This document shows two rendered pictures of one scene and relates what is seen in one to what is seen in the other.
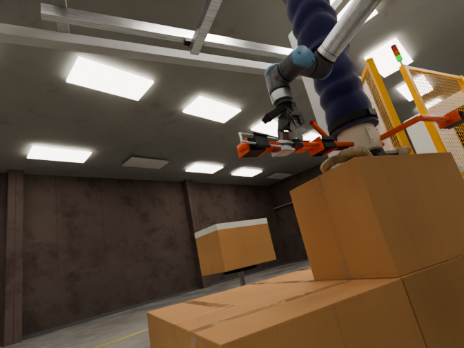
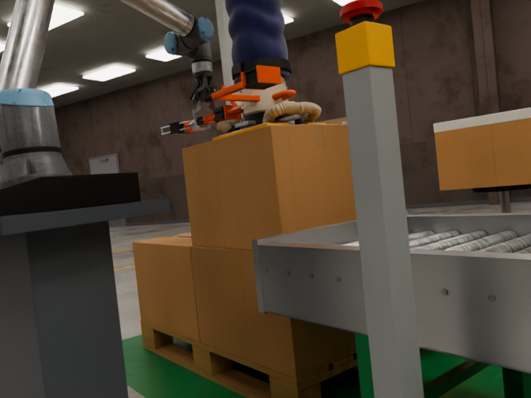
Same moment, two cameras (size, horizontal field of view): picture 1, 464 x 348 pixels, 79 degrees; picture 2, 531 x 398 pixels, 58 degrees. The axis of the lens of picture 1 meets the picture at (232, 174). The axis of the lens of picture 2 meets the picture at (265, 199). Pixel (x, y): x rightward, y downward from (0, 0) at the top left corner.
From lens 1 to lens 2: 2.59 m
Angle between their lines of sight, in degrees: 81
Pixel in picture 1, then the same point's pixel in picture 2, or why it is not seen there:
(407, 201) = (207, 190)
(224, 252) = (441, 164)
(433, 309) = (203, 275)
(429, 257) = (213, 241)
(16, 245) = (489, 87)
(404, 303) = (188, 261)
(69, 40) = not seen: outside the picture
